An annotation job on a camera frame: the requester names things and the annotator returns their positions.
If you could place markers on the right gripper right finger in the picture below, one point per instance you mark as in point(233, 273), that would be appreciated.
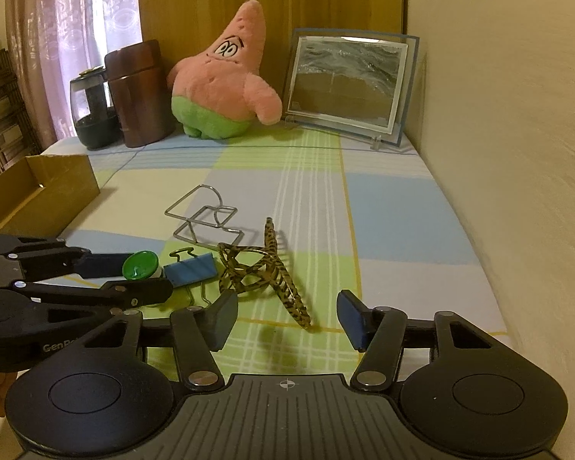
point(377, 334)

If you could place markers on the brown cylindrical thermos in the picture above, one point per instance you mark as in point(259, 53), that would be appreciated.
point(140, 94)

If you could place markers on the glass jar dark green base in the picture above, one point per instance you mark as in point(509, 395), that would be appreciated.
point(93, 113)

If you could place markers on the leopard print hair claw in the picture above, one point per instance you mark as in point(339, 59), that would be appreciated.
point(251, 268)

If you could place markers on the blue binder clip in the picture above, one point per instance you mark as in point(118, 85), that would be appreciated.
point(189, 269)

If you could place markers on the checked pastel tablecloth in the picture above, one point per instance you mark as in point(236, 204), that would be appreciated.
point(346, 217)

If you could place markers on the large open cardboard box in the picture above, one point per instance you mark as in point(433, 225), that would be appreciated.
point(41, 195)

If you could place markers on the sheer purple curtain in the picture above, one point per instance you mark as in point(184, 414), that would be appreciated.
point(52, 41)

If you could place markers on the bent metal wire puzzle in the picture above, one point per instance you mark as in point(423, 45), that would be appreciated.
point(214, 215)

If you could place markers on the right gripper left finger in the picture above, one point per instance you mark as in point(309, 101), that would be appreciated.
point(197, 332)

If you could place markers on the green white tape roll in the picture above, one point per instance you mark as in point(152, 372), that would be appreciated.
point(142, 265)

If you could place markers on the mustard yellow curtain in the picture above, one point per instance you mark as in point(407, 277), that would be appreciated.
point(268, 4)

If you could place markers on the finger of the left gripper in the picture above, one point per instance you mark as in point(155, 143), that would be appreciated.
point(35, 259)
point(123, 294)

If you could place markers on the silver framed sand picture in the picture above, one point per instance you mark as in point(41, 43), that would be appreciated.
point(355, 82)

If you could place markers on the pink Patrick star plush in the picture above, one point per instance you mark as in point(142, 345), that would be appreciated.
point(217, 93)

